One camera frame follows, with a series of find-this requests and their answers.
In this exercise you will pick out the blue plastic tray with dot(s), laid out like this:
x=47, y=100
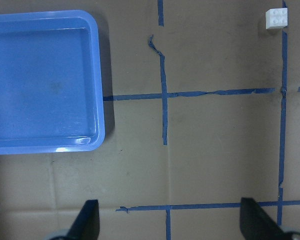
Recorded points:
x=51, y=95

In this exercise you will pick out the white block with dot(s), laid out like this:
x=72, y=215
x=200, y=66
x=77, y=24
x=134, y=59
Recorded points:
x=276, y=18

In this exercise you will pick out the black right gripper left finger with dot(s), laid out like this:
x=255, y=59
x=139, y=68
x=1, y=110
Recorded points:
x=86, y=226

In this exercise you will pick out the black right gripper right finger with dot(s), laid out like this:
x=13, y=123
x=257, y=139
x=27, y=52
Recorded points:
x=256, y=224

